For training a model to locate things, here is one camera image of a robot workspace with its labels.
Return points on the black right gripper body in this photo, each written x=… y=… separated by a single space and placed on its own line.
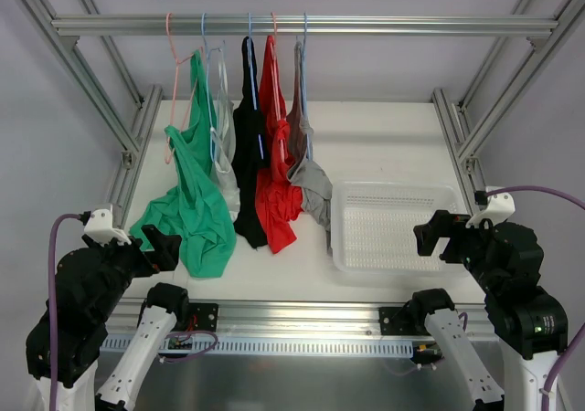
x=444 y=240

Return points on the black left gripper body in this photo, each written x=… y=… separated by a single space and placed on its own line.
x=147 y=256

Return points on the red tank top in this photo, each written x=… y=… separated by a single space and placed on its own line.
x=278 y=202

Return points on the black tank top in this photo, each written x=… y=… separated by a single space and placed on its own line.
x=247 y=161

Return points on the grey tank top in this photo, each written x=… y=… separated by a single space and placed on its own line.
x=306 y=173

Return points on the pink hanger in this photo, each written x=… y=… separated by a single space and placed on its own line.
x=275 y=80
x=169 y=152

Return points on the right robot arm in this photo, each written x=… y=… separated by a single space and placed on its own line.
x=532 y=327

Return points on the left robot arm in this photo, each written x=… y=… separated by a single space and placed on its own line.
x=86 y=285

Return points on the green tank top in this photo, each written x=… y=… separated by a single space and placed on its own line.
x=194 y=208

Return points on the white tank top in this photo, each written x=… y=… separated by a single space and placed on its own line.
x=223 y=174

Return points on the white plastic basket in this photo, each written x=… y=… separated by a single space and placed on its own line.
x=372 y=238

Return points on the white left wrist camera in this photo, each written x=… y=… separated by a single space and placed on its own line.
x=102 y=226

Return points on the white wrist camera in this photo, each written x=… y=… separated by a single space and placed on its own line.
x=102 y=226
x=494 y=205

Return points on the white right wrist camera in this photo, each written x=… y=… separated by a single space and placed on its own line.
x=494 y=205

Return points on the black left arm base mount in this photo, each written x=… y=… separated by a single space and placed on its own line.
x=201 y=316

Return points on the white slotted cable duct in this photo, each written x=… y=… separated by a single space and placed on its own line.
x=231 y=345

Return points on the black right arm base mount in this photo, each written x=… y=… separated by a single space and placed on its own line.
x=396 y=321

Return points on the aluminium frame structure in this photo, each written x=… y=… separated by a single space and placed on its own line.
x=463 y=141

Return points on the aluminium hanging rail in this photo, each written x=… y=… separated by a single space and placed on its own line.
x=225 y=25

